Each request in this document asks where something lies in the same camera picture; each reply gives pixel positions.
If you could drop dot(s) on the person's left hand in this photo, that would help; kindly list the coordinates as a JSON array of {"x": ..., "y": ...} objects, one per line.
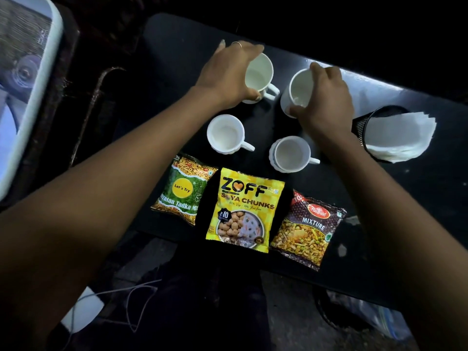
[{"x": 219, "y": 78}]

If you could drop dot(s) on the dark red snack packet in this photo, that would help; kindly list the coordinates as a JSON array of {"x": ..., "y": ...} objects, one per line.
[{"x": 309, "y": 230}]

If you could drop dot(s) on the black mesh holder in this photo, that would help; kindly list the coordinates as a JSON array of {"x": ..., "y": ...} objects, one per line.
[{"x": 360, "y": 126}]

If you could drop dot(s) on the green snack packet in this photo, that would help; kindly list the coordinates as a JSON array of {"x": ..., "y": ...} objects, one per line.
[{"x": 182, "y": 188}]

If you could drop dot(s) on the person's right middle finger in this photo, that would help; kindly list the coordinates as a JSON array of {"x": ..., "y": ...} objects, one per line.
[{"x": 333, "y": 73}]

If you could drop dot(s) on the white framed appliance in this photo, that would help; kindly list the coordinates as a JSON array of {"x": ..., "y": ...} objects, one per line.
[{"x": 25, "y": 69}]

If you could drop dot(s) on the person's left thumb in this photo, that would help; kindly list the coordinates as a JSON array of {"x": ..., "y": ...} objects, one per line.
[{"x": 252, "y": 95}]

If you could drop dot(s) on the person's right forearm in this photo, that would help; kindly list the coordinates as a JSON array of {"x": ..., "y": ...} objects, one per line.
[{"x": 402, "y": 230}]

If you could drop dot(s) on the person's left little finger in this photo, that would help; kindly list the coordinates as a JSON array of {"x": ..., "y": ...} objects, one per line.
[{"x": 220, "y": 45}]

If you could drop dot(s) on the person's left middle finger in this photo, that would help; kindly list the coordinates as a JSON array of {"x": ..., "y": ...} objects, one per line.
[{"x": 253, "y": 50}]

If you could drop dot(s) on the person's right hand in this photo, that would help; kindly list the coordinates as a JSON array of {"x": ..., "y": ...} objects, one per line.
[{"x": 329, "y": 105}]

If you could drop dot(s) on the clear plastic bag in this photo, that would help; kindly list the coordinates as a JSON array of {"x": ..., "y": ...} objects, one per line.
[{"x": 380, "y": 318}]

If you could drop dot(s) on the white ceramic cup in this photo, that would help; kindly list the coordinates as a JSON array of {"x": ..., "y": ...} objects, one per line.
[
  {"x": 299, "y": 91},
  {"x": 290, "y": 155},
  {"x": 260, "y": 74},
  {"x": 226, "y": 135}
]

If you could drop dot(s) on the white flat object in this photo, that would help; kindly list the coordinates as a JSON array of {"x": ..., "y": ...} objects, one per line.
[{"x": 83, "y": 310}]

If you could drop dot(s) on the person's left forearm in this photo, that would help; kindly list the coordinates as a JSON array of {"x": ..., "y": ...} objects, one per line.
[{"x": 102, "y": 186}]

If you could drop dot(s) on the white paper napkins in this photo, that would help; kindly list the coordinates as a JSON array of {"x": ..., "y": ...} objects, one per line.
[{"x": 400, "y": 137}]

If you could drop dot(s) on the person's right thumb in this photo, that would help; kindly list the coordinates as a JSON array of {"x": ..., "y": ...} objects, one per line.
[{"x": 299, "y": 110}]

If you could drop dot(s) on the yellow checked food packet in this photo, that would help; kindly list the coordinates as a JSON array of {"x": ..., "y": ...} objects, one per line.
[{"x": 244, "y": 211}]

